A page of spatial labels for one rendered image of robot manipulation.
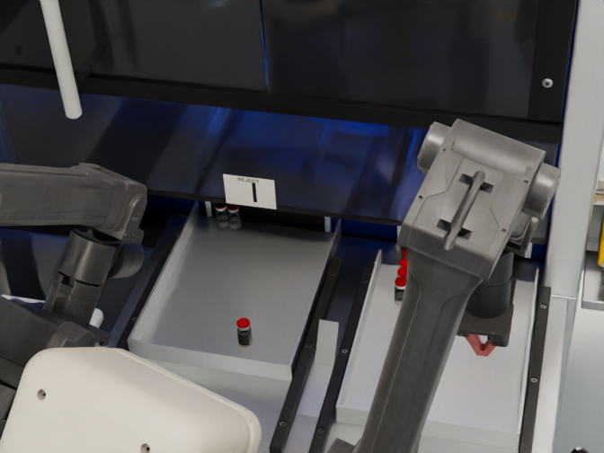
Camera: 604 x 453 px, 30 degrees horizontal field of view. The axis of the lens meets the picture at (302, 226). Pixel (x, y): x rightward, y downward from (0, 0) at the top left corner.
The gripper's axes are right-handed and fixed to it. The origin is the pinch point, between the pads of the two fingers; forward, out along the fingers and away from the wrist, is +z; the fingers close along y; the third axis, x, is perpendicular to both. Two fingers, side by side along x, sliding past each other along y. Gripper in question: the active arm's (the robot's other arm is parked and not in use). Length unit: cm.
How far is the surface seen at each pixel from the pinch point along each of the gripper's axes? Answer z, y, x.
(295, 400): 18.2, 1.2, 26.5
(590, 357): 112, 100, -20
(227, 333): 20.3, 13.5, 40.7
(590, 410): 111, 82, -21
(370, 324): 20.7, 20.1, 19.1
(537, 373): 18.9, 13.4, -7.2
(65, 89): -15, 26, 66
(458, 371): 20.6, 13.0, 4.2
